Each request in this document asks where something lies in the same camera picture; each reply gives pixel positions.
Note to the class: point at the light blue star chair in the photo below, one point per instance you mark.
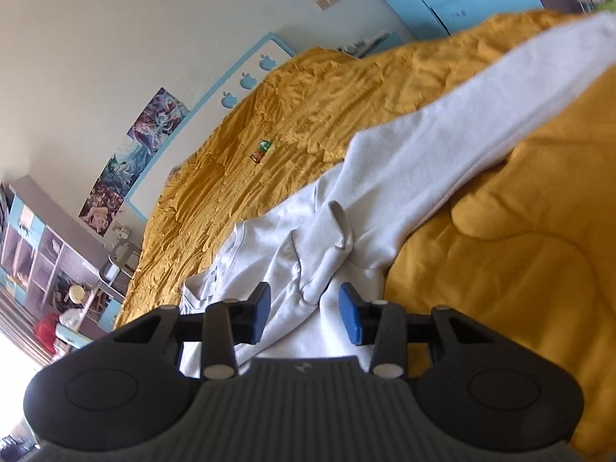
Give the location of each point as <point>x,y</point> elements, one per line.
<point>72,338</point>

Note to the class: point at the metal folding stool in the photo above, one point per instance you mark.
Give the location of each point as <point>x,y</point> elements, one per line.
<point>122,259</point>

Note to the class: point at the small green snack packet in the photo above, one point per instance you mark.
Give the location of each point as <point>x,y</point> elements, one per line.
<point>261,151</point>

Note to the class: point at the red bag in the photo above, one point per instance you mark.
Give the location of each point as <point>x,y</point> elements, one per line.
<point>44,331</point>

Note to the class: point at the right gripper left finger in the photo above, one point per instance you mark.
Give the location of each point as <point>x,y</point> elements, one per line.
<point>229,323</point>

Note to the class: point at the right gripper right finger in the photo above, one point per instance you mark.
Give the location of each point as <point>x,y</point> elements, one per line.
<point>378,324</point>

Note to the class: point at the white Nevada sweatshirt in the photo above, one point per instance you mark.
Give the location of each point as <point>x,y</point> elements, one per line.
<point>349,225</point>

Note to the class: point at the round globe lamp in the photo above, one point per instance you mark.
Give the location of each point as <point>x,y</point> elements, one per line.
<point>76,294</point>

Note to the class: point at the wall light switch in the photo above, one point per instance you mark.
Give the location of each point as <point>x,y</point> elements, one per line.
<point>325,4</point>

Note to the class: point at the mustard yellow quilt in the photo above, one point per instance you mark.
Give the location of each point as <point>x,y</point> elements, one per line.
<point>526,247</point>

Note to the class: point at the blue nightstand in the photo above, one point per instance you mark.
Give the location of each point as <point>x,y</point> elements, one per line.
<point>362,48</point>

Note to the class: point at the anime wall poster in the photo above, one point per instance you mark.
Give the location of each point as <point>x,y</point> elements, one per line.
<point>147,135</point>

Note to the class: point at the grey desk with shelves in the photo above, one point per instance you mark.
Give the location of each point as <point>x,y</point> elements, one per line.
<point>44,251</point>

